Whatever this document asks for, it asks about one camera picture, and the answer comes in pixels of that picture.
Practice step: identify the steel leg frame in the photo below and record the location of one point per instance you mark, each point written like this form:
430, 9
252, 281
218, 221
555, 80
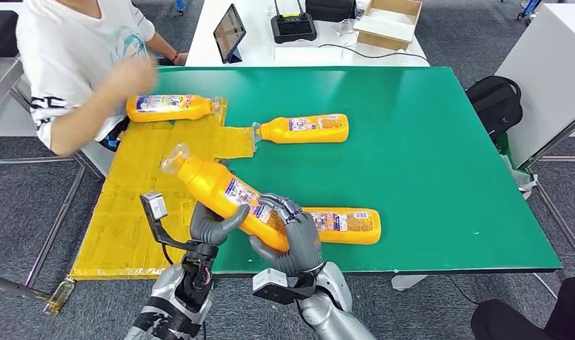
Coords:
557, 136

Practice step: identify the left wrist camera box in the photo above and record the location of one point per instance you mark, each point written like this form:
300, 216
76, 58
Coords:
154, 206

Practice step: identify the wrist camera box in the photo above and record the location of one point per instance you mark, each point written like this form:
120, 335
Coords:
273, 286
154, 206

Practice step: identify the blue metal stand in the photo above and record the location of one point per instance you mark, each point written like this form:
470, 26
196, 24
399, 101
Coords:
526, 9

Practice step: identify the black case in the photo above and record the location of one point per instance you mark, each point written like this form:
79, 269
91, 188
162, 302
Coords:
329, 9

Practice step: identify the crumpled clear tape strip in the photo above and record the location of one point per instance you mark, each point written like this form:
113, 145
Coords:
57, 298

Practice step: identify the open cardboard box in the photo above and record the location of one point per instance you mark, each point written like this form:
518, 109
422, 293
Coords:
376, 42

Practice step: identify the black router with antennas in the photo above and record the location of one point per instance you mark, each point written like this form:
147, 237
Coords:
292, 28

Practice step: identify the black tablet on stand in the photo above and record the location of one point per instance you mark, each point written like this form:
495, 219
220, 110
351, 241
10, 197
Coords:
227, 33

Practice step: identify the blue metal leg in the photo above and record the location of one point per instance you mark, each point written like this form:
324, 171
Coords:
180, 7

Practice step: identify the person's right hand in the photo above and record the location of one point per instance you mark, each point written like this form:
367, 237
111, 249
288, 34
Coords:
132, 77

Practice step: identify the yellow taped cardboard mat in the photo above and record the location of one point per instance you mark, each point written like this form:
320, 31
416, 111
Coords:
118, 225

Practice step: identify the person's left hand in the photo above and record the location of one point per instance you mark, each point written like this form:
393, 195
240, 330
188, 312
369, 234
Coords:
179, 58

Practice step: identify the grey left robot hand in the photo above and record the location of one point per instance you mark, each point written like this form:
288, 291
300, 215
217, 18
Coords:
207, 230

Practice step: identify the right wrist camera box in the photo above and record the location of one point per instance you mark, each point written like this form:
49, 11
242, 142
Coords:
273, 286

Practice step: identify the white plastic bag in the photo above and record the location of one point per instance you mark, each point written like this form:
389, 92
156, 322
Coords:
522, 180

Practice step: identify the white table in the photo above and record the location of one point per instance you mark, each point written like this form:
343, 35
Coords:
268, 56

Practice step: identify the white foam sheet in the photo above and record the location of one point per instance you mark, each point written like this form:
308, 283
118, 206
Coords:
386, 26

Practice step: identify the steel frame table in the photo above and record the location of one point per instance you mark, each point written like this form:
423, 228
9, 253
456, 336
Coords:
1, 80

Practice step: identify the person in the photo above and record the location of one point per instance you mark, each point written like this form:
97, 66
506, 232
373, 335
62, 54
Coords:
503, 324
67, 51

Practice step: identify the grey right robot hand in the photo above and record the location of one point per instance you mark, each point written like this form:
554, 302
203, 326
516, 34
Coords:
304, 248

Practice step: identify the orange detergent bottle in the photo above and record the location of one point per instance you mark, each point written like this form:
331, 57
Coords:
278, 132
207, 183
358, 234
198, 109

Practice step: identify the black backpack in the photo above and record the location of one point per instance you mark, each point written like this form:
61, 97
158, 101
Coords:
494, 105

